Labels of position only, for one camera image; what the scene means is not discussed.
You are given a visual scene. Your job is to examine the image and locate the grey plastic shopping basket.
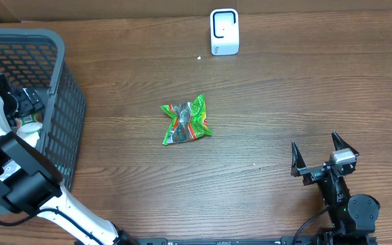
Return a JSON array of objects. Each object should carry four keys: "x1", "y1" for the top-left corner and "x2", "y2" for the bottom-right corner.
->
[{"x1": 0, "y1": 29, "x2": 86, "y2": 191}]

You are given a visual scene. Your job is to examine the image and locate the white barcode scanner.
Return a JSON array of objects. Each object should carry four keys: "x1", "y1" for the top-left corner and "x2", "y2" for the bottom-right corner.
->
[{"x1": 210, "y1": 8, "x2": 240, "y2": 56}]

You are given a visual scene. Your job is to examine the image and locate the instant noodle cup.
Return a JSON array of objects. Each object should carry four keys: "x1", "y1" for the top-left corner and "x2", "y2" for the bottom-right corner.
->
[{"x1": 16, "y1": 112, "x2": 43, "y2": 134}]

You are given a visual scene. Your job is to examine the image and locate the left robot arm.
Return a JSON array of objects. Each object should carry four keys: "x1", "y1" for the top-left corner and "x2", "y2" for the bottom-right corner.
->
[{"x1": 0, "y1": 73, "x2": 136, "y2": 244}]

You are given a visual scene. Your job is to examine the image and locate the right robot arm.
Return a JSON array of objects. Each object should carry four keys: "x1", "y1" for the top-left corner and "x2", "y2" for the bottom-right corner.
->
[{"x1": 291, "y1": 131, "x2": 380, "y2": 244}]

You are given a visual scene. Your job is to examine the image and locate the white conditioner tube gold cap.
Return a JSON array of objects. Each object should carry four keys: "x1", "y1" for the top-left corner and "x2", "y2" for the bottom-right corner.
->
[{"x1": 17, "y1": 132, "x2": 39, "y2": 148}]

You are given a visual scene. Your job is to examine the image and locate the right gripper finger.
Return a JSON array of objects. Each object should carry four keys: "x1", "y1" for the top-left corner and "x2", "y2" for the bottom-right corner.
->
[
  {"x1": 331, "y1": 131, "x2": 359, "y2": 157},
  {"x1": 291, "y1": 142, "x2": 307, "y2": 177}
]

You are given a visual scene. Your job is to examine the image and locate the green snack bag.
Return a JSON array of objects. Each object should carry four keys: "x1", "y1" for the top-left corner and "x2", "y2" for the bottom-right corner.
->
[{"x1": 161, "y1": 94, "x2": 212, "y2": 146}]

